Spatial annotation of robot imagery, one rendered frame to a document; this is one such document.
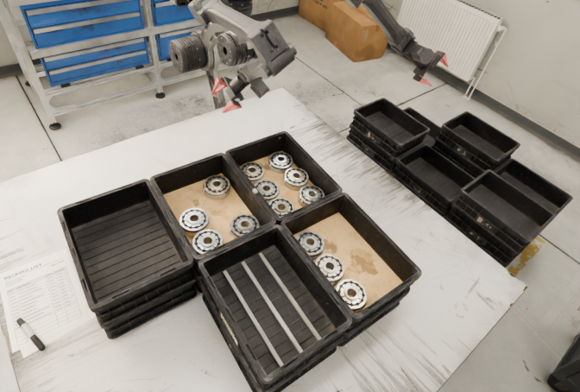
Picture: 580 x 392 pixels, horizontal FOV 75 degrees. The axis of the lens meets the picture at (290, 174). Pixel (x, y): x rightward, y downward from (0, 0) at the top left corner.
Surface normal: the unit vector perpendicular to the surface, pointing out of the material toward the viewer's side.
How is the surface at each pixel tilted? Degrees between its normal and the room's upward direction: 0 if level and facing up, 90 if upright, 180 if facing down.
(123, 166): 0
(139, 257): 0
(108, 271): 0
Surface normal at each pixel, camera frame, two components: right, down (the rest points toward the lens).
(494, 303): 0.11, -0.69
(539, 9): -0.78, 0.38
